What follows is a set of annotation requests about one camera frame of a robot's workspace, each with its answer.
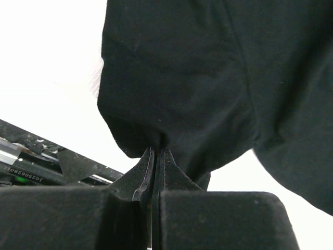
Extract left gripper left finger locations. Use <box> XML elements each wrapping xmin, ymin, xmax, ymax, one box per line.
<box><xmin>1</xmin><ymin>148</ymin><xmax>155</xmax><ymax>249</ymax></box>

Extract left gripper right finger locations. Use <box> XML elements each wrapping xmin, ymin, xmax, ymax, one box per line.
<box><xmin>152</xmin><ymin>149</ymin><xmax>299</xmax><ymax>250</ymax></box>

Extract black t-shirt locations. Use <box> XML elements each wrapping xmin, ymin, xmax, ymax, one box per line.
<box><xmin>97</xmin><ymin>1</ymin><xmax>332</xmax><ymax>214</ymax></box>

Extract black mounting base plate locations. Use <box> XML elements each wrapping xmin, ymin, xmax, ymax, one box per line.
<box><xmin>1</xmin><ymin>120</ymin><xmax>122</xmax><ymax>187</ymax></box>

